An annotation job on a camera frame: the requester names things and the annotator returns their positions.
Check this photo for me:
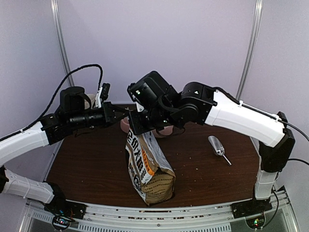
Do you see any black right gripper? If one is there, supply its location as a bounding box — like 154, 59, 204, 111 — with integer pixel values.
127, 104, 177, 135

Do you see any pink double pet bowl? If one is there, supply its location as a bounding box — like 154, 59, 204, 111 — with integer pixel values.
120, 117, 173, 138

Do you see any dog food bag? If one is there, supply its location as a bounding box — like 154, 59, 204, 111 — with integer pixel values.
126, 129, 176, 206

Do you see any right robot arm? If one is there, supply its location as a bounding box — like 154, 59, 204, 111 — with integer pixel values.
127, 71, 295, 214

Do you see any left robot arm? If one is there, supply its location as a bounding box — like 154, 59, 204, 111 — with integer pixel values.
0, 84, 129, 215

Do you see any white patterned ceramic mug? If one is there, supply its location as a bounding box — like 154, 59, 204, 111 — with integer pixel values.
84, 94, 97, 109

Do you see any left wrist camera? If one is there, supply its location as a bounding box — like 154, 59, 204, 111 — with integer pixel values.
94, 83, 111, 108

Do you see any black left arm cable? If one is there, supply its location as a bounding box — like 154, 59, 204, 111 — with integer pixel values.
0, 64, 103, 143

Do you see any left rear aluminium post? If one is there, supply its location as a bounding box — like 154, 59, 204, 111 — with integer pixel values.
50, 0, 70, 74

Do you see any aluminium post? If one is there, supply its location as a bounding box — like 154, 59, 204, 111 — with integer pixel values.
50, 0, 70, 74
236, 0, 264, 100

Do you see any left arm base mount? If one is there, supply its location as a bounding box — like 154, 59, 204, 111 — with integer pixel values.
43, 183, 86, 232

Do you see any front aluminium frame rail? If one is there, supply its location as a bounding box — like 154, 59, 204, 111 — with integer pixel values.
21, 190, 297, 232

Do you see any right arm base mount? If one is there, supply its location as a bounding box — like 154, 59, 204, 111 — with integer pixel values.
231, 198, 272, 230

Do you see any right rear aluminium post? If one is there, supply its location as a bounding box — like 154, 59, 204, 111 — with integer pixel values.
236, 0, 264, 100

